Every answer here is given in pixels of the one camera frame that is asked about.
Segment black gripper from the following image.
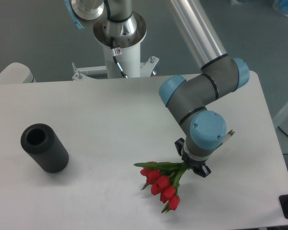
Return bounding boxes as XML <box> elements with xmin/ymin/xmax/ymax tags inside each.
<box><xmin>174</xmin><ymin>138</ymin><xmax>211</xmax><ymax>178</ymax></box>

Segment red tulip bouquet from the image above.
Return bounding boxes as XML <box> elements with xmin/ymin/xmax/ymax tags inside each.
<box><xmin>133</xmin><ymin>129</ymin><xmax>236</xmax><ymax>214</ymax></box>

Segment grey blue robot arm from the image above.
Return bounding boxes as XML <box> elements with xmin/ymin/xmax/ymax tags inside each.
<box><xmin>65</xmin><ymin>0</ymin><xmax>250</xmax><ymax>177</ymax></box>

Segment black ribbed cylindrical vase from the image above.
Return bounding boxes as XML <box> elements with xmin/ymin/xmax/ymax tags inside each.
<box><xmin>20</xmin><ymin>123</ymin><xmax>69</xmax><ymax>173</ymax></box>

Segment blue plastic bag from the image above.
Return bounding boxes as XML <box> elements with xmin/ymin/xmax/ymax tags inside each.
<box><xmin>272</xmin><ymin>0</ymin><xmax>288</xmax><ymax>17</ymax></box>

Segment white rounded side table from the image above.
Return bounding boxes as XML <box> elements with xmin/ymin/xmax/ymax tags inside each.
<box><xmin>0</xmin><ymin>62</ymin><xmax>36</xmax><ymax>85</ymax></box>

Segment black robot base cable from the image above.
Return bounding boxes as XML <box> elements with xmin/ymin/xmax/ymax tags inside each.
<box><xmin>109</xmin><ymin>36</ymin><xmax>129</xmax><ymax>79</ymax></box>

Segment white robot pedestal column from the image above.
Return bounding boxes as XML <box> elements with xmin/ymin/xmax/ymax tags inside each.
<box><xmin>93</xmin><ymin>12</ymin><xmax>147</xmax><ymax>77</ymax></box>

